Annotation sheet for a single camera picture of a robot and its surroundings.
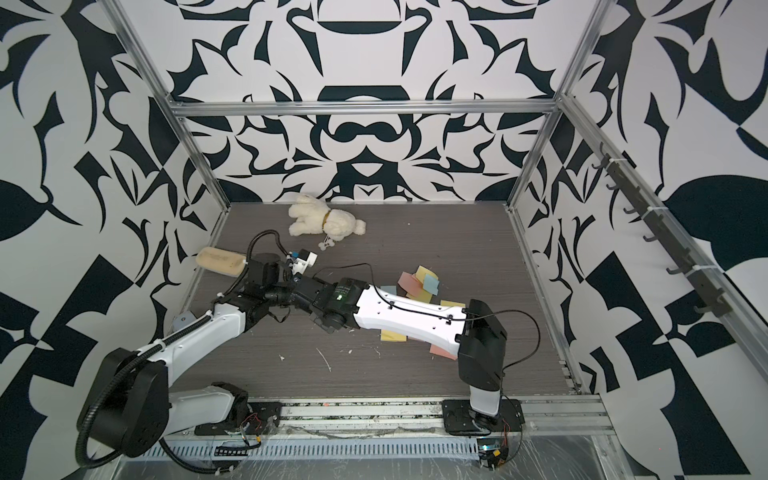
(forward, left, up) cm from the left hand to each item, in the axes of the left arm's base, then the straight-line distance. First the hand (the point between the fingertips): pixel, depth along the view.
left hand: (335, 287), depth 80 cm
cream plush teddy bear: (+32, +11, -6) cm, 35 cm away
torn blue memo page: (+9, -28, -16) cm, 33 cm away
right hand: (-4, +1, 0) cm, 4 cm away
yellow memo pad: (-8, -14, -15) cm, 22 cm away
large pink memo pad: (-13, -28, -15) cm, 34 cm away
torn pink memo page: (+8, -21, -14) cm, 27 cm away
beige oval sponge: (+17, +39, -12) cm, 45 cm away
